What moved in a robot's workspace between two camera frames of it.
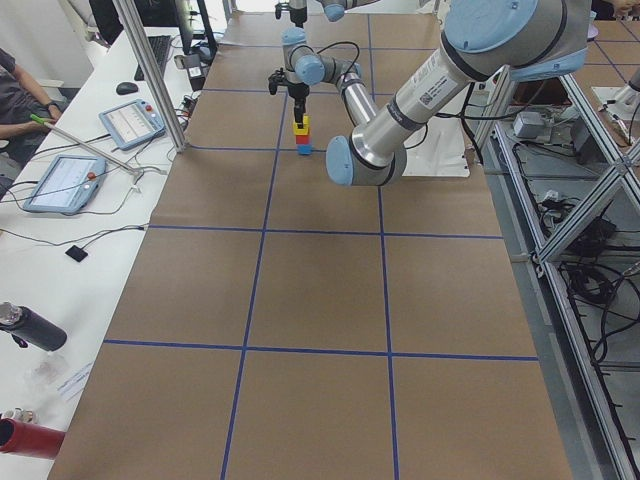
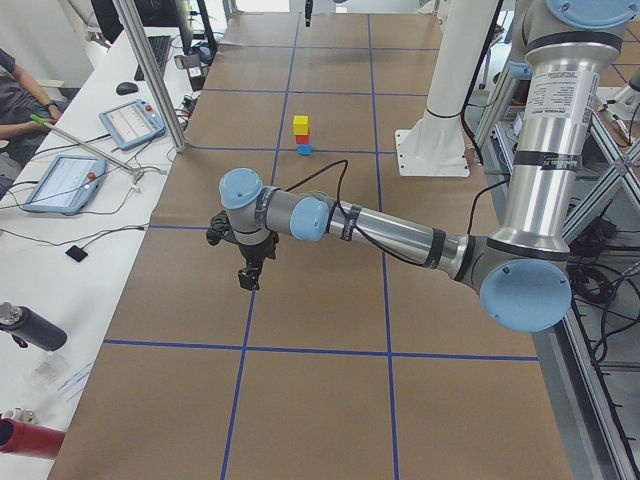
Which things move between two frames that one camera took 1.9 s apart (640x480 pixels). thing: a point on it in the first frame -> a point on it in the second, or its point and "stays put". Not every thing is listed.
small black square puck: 76,253 stays put
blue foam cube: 304,149 stays put
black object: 276,79 -> 220,229
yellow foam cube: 307,122 stays put
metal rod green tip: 83,143 stays put
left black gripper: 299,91 -> 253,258
